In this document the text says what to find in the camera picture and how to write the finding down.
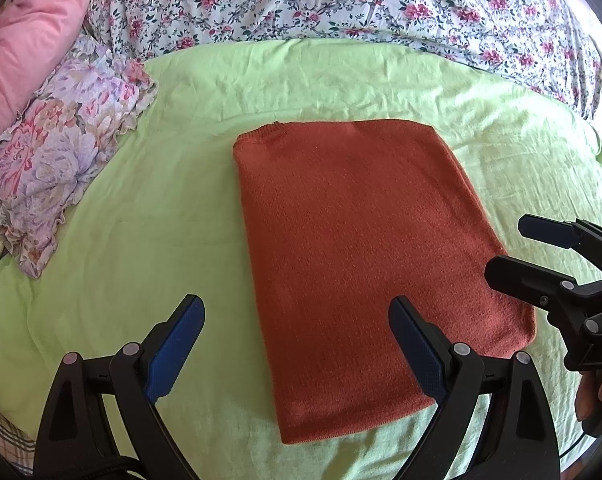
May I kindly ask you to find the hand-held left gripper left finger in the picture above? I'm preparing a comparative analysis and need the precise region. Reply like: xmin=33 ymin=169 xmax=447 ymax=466
xmin=32 ymin=293 xmax=206 ymax=480

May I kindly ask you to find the light green bed sheet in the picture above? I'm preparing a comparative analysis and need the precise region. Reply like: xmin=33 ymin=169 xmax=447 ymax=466
xmin=0 ymin=40 xmax=602 ymax=480

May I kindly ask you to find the pink pillow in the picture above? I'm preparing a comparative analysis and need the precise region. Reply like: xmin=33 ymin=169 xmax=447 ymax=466
xmin=0 ymin=0 xmax=114 ymax=161

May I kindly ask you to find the orange knit sweater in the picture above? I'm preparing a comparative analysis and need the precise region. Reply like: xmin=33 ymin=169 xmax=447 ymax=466
xmin=232 ymin=119 xmax=538 ymax=446

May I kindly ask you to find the pastel floral ruffled pillow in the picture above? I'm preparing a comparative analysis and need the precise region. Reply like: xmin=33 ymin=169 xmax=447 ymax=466
xmin=0 ymin=37 xmax=158 ymax=281

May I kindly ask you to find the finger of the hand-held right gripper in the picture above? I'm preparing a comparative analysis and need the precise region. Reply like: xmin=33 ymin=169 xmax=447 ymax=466
xmin=517 ymin=214 xmax=602 ymax=273
xmin=484 ymin=255 xmax=602 ymax=332

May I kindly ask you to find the plaid checked cloth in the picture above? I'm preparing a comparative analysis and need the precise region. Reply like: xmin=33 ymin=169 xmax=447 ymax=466
xmin=0 ymin=387 xmax=37 ymax=461

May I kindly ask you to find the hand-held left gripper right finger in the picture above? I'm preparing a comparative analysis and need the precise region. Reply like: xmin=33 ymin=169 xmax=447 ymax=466
xmin=387 ymin=296 xmax=562 ymax=480

